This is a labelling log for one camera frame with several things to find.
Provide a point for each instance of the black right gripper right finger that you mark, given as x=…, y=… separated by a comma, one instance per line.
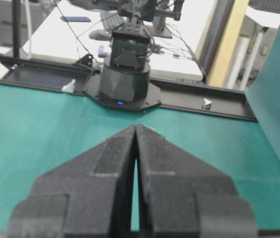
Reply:
x=181, y=196

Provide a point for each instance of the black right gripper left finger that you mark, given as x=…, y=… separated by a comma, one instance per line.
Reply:
x=89, y=196

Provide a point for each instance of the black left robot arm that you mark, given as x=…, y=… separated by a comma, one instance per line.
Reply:
x=125, y=73

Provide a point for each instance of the green table cloth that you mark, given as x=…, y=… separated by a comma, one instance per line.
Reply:
x=40, y=130

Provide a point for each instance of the black monitor stand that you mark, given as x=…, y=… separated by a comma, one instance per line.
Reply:
x=159, y=22

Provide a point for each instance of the black keyboard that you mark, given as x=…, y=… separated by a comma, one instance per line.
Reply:
x=111, y=20

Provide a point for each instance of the blue phone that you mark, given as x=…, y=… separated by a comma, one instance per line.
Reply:
x=75, y=19

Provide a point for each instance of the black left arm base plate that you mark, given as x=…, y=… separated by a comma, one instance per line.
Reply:
x=130, y=95

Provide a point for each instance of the black aluminium table frame rail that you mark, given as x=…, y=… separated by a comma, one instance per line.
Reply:
x=52, y=76

